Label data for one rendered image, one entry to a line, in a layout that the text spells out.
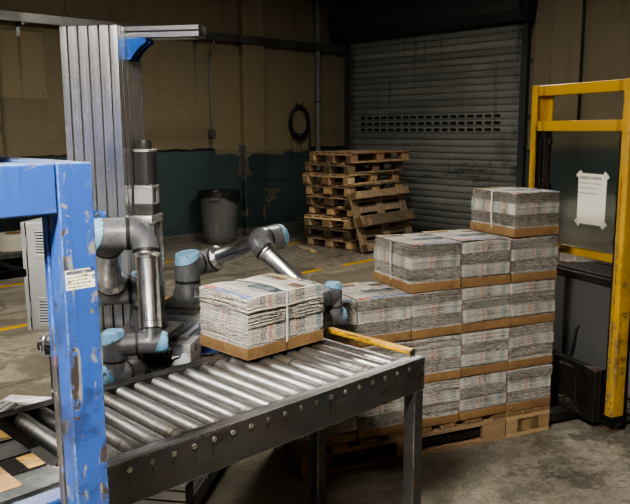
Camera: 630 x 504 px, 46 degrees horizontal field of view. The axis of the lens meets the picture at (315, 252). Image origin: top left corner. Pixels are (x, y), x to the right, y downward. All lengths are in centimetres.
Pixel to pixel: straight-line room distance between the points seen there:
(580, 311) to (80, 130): 291
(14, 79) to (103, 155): 651
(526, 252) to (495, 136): 705
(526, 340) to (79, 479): 280
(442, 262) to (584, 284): 114
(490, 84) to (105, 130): 833
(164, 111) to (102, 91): 741
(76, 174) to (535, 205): 279
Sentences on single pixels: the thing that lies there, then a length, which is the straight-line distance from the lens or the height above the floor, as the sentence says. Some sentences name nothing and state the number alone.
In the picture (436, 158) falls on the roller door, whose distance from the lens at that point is 1148.
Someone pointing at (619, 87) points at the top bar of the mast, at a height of 181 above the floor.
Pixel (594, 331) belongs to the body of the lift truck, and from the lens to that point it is 449.
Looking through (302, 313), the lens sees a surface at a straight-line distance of 276.
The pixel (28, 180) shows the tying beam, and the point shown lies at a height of 152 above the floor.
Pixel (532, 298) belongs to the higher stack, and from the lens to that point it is 399.
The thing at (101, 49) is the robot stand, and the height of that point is 193.
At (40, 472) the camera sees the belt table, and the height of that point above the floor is 80.
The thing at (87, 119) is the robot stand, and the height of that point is 165.
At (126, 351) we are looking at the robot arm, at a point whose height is 88.
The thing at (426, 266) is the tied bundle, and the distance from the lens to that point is 358.
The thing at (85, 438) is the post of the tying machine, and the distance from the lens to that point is 164.
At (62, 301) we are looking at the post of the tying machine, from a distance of 156.
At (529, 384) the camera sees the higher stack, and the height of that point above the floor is 27.
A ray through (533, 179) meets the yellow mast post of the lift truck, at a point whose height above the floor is 131.
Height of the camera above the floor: 161
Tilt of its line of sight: 9 degrees down
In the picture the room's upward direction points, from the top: straight up
